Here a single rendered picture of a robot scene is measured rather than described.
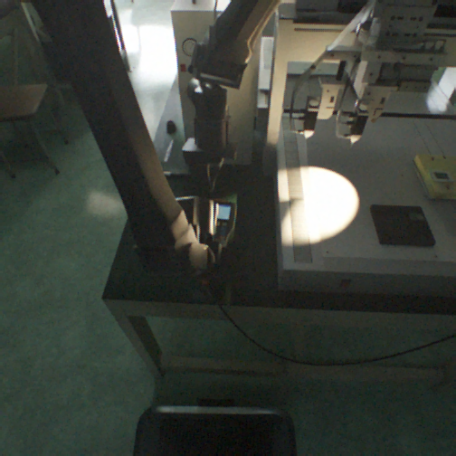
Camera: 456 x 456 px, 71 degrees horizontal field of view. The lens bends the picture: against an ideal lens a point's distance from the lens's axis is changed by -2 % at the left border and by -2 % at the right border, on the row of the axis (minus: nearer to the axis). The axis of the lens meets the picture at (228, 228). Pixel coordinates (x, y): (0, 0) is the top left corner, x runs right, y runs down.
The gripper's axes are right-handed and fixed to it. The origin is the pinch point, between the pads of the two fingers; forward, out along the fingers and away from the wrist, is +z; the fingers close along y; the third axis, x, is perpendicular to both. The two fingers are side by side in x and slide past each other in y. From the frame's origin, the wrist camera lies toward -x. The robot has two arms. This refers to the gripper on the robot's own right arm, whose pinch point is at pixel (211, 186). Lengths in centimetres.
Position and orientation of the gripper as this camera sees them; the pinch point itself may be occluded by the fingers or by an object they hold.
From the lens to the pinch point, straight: 69.6
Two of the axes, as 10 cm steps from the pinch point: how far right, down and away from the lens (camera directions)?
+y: -9.9, -0.9, 0.8
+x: -1.2, 5.8, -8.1
